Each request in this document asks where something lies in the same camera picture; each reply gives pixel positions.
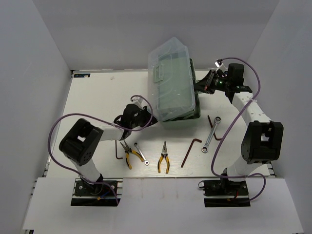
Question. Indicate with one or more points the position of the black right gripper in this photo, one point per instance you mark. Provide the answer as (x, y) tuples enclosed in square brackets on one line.
[(204, 85)]

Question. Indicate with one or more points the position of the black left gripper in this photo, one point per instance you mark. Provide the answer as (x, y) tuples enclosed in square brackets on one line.
[(146, 113)]

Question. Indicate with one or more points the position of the green toolbox with clear lid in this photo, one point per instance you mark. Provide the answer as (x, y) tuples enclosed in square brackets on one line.
[(171, 79)]

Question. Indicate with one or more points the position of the large silver ratchet wrench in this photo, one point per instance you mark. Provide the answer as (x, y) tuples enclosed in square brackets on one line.
[(205, 147)]

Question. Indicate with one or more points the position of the small silver ratchet wrench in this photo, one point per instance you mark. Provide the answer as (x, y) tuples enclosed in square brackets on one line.
[(141, 153)]

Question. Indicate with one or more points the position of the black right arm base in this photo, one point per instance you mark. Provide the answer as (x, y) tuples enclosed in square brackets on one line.
[(224, 193)]

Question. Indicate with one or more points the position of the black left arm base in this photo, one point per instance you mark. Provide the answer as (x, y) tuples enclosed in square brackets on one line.
[(98, 195)]

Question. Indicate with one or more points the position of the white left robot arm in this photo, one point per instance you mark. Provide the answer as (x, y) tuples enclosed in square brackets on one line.
[(80, 143)]

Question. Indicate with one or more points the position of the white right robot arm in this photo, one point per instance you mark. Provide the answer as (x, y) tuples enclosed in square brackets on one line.
[(262, 141)]

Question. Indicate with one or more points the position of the yellow pliers centre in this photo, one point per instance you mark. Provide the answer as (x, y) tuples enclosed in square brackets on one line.
[(163, 156)]

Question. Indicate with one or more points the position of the yellow pliers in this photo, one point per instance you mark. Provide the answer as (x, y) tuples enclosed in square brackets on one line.
[(163, 156), (129, 151)]

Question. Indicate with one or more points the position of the yellow pliers left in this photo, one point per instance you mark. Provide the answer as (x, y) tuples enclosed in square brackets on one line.
[(129, 151)]

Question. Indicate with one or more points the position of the long brown hex key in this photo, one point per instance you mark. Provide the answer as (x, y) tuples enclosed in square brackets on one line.
[(189, 149)]

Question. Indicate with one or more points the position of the small brown hex key left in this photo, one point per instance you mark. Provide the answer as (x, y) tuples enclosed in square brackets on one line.
[(116, 152)]

